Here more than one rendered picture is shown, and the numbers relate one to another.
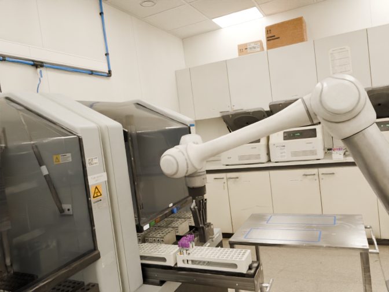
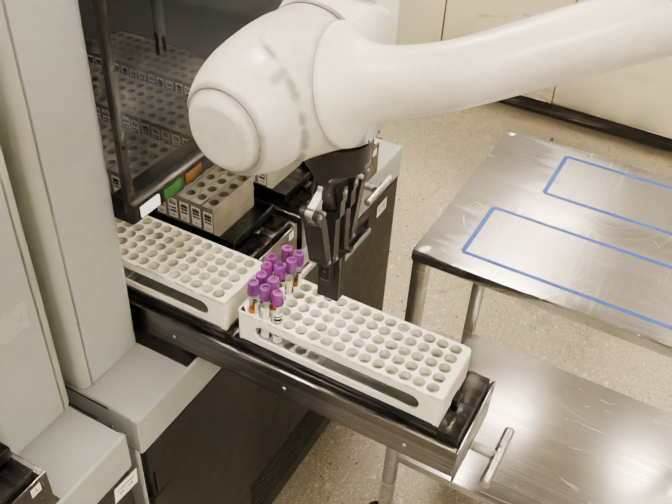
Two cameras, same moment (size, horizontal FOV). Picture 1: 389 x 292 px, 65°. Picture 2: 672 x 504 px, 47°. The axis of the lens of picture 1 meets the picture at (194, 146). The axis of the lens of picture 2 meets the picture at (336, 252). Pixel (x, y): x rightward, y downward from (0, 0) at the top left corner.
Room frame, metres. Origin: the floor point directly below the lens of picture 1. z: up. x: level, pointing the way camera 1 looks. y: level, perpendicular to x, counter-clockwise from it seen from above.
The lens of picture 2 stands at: (0.52, -0.01, 1.57)
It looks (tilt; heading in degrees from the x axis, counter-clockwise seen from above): 39 degrees down; 1
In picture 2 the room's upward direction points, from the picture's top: 3 degrees clockwise
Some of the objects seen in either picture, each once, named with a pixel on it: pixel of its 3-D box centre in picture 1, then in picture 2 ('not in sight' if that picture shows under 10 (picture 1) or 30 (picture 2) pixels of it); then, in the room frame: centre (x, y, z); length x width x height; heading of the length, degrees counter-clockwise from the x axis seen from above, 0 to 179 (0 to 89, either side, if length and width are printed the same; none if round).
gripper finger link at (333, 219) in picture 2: (198, 213); (328, 222); (1.24, 0.02, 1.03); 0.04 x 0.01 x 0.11; 64
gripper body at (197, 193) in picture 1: (197, 196); (336, 168); (1.25, 0.01, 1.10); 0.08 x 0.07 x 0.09; 154
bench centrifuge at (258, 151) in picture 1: (248, 135); not in sight; (3.80, -0.68, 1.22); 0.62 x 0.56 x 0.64; 152
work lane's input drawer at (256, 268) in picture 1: (186, 269); (265, 335); (1.29, 0.10, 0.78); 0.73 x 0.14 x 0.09; 64
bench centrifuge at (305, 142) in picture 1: (296, 128); not in sight; (3.55, -1.20, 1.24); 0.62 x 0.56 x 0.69; 155
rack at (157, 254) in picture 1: (149, 254); (162, 263); (1.37, 0.26, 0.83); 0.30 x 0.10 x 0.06; 64
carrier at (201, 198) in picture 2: (164, 238); (217, 200); (1.51, 0.21, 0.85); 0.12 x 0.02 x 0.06; 154
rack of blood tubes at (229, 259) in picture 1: (213, 259); (351, 345); (1.23, -0.02, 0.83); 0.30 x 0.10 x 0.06; 64
